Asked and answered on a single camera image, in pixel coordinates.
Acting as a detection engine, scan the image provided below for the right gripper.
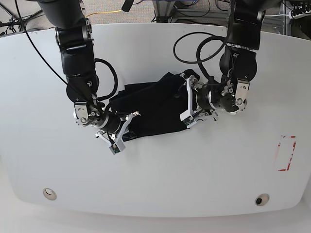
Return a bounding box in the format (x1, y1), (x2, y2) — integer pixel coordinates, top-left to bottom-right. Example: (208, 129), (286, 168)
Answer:
(95, 111), (140, 147)

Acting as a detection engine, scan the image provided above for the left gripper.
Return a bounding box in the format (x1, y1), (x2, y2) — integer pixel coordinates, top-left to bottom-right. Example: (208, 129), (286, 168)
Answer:
(179, 73), (218, 121)

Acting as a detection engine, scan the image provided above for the black T-shirt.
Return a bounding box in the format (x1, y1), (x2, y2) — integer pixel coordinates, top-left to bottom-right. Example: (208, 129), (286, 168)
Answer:
(109, 69), (200, 142)

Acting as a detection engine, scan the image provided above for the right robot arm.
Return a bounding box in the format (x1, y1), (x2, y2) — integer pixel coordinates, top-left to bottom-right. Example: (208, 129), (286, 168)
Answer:
(38, 0), (138, 153)

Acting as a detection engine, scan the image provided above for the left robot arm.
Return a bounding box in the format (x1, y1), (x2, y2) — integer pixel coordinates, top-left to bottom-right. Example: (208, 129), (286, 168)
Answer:
(180, 0), (264, 128)

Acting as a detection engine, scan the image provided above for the left table grommet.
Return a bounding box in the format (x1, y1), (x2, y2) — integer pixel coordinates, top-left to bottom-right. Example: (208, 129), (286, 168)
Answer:
(43, 188), (57, 201)

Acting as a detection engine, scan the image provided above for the table grommet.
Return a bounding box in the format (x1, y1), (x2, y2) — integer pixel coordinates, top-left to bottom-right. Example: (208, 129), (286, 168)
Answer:
(255, 194), (270, 206)
(43, 188), (57, 201)

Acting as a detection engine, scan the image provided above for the red tape rectangle marking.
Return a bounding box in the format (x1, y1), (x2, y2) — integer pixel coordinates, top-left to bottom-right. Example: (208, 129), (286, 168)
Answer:
(274, 135), (297, 171)

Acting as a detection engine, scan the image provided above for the right table grommet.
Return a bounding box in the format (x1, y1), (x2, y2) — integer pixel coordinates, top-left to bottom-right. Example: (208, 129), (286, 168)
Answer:
(255, 194), (270, 206)

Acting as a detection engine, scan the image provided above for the white power strip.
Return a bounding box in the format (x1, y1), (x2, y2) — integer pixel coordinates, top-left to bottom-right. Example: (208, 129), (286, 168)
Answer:
(289, 7), (311, 19)

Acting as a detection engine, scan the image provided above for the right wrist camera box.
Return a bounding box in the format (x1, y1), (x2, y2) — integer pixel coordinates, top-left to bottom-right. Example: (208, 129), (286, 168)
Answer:
(109, 141), (125, 155)

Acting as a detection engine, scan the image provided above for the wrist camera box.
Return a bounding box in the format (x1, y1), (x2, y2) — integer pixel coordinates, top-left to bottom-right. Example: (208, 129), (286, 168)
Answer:
(109, 141), (125, 155)
(180, 112), (197, 129)

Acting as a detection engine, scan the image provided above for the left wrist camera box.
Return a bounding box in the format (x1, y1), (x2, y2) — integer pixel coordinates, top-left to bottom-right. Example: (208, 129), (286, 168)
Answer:
(180, 112), (197, 129)

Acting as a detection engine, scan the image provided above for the aluminium table leg frame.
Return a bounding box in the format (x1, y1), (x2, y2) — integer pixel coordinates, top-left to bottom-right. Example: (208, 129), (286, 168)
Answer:
(151, 0), (178, 23)

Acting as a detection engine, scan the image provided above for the yellow cable on floor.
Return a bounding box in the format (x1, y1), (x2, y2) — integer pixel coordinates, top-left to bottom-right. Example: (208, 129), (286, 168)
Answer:
(85, 9), (122, 18)

